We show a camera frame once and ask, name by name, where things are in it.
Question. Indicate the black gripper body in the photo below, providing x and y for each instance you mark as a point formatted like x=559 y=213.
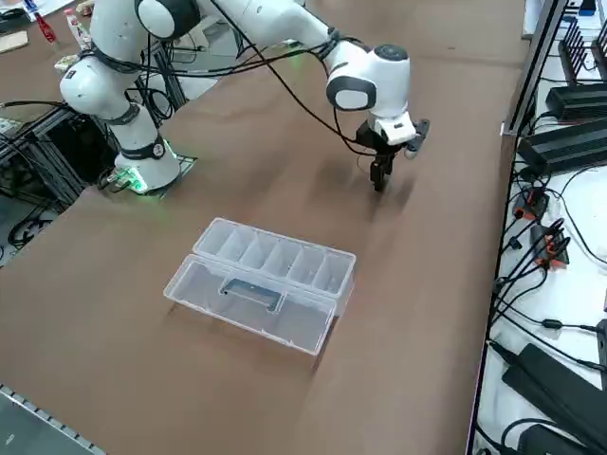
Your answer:
x=370 y=137

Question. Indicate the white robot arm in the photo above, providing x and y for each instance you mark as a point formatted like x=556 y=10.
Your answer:
x=142 y=142

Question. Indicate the transparent plastic compartment box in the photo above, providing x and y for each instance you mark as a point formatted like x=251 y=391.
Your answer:
x=303 y=322

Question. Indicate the black box at table edge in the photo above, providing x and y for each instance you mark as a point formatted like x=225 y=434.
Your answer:
x=602 y=341

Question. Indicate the black orange connector block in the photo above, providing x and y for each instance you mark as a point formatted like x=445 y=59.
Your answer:
x=550 y=246
x=533 y=201

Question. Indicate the black power brick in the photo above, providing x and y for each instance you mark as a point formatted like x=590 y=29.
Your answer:
x=578 y=102
x=564 y=147
x=545 y=443
x=550 y=384

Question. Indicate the black slotted rack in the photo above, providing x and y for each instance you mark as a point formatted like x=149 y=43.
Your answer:
x=571 y=61
x=600 y=57

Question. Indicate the blue object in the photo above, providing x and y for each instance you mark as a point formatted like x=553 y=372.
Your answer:
x=589 y=7

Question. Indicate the white pink bottle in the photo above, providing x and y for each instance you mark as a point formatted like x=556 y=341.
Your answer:
x=78 y=28

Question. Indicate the small green white pack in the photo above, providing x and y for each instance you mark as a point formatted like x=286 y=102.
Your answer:
x=64 y=62

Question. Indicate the red bottle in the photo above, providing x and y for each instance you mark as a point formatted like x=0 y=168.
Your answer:
x=46 y=28

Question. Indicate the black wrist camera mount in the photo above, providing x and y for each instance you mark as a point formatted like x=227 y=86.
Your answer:
x=420 y=132

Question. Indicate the aluminium table edge rail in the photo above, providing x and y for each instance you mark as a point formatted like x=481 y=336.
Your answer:
x=533 y=71

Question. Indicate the black metal frame stand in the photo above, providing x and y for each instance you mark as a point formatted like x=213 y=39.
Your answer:
x=45 y=156

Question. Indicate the grey metal rail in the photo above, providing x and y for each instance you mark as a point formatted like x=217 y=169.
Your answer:
x=28 y=426

